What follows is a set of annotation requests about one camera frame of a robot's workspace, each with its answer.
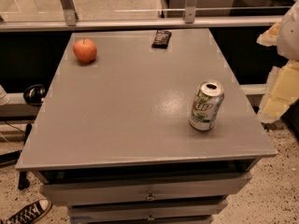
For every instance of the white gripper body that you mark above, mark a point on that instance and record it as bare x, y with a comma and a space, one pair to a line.
290, 37

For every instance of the metal railing frame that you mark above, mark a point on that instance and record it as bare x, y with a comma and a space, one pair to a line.
83, 15

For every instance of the black snack bar packet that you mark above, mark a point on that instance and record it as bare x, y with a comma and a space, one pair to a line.
161, 39

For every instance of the black round object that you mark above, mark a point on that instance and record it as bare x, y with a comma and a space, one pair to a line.
34, 95

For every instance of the grey upper drawer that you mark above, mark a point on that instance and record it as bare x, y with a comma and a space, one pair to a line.
146, 189

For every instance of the grey lower drawer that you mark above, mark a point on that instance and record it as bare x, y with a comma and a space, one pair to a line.
146, 211

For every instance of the green 7up soda can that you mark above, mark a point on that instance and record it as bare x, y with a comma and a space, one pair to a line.
206, 103

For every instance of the black and white sneaker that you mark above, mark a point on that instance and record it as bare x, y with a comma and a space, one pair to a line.
30, 213

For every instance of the red apple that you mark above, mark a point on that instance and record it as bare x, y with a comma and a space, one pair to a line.
85, 50

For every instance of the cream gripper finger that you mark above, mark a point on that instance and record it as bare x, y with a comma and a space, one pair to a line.
282, 91
269, 37

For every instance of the grey drawer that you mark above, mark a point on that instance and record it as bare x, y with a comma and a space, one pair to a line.
146, 189
146, 211

